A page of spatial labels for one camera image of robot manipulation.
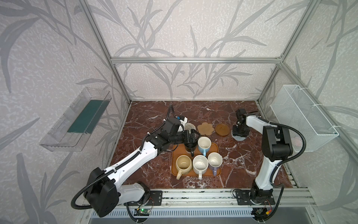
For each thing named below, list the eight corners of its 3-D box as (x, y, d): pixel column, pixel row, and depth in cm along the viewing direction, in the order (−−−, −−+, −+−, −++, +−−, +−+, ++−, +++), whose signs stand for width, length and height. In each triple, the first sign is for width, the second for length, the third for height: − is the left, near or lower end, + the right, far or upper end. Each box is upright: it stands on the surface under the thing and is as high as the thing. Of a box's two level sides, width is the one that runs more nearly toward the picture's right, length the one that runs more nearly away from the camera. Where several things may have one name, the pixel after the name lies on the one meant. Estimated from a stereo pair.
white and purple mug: (208, 176, 82) (210, 172, 76) (206, 157, 90) (208, 152, 83) (221, 176, 82) (224, 172, 76) (219, 157, 90) (221, 152, 83)
